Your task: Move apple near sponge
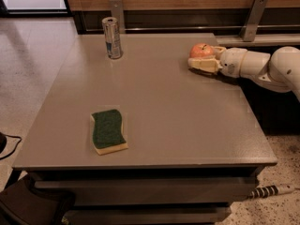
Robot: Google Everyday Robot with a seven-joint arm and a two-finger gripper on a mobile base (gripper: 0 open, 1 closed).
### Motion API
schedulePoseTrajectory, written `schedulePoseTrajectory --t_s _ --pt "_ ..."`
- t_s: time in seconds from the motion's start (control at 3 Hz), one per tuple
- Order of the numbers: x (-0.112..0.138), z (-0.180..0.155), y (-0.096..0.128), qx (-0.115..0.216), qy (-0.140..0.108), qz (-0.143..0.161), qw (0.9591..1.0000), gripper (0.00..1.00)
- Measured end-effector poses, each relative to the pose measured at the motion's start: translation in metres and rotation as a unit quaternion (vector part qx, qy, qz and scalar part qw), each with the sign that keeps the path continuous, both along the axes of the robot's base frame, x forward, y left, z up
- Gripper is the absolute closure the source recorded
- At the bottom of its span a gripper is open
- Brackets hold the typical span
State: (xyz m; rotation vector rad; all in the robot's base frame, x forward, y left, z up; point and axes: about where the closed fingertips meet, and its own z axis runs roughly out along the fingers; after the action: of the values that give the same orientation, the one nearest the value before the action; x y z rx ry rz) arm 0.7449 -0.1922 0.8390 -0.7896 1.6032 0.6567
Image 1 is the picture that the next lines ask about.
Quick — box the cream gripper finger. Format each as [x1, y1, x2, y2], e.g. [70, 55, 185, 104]
[187, 57, 222, 74]
[213, 46, 226, 58]

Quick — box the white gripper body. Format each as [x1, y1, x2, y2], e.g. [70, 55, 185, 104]
[220, 48, 248, 78]

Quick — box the red yellow apple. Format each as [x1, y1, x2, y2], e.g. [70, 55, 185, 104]
[189, 43, 214, 58]

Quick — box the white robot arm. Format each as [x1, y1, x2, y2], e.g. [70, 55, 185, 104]
[187, 44, 300, 101]

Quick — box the green yellow sponge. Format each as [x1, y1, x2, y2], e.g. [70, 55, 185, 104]
[91, 109, 128, 156]

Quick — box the grey drawer cabinet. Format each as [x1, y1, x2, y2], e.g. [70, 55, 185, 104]
[14, 34, 277, 224]

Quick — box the silver blue drink can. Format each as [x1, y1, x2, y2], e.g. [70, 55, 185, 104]
[102, 17, 123, 59]

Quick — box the dark brown bag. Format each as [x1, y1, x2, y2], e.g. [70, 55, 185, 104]
[0, 175, 75, 225]

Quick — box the right metal bracket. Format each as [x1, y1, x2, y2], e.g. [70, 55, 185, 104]
[240, 0, 268, 42]

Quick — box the metal bracket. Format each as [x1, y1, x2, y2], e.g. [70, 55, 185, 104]
[240, 0, 268, 42]
[109, 0, 126, 34]

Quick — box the left metal bracket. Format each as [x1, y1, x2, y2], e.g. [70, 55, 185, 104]
[109, 0, 126, 34]

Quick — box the metal rail on wall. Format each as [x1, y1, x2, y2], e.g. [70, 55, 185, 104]
[83, 24, 300, 34]

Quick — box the black white striped cable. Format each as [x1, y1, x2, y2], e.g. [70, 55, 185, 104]
[247, 184, 296, 200]

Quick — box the black cable on floor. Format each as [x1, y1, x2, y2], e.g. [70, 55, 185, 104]
[0, 131, 23, 161]

